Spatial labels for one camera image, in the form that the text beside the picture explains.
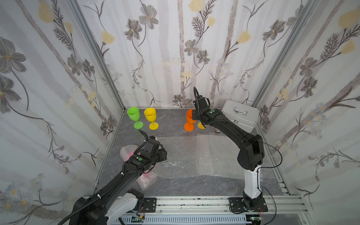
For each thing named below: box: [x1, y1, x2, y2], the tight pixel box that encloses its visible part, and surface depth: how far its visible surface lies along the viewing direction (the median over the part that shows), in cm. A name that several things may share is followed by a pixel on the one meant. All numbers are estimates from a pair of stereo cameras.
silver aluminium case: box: [221, 99, 260, 134], surface depth 100 cm
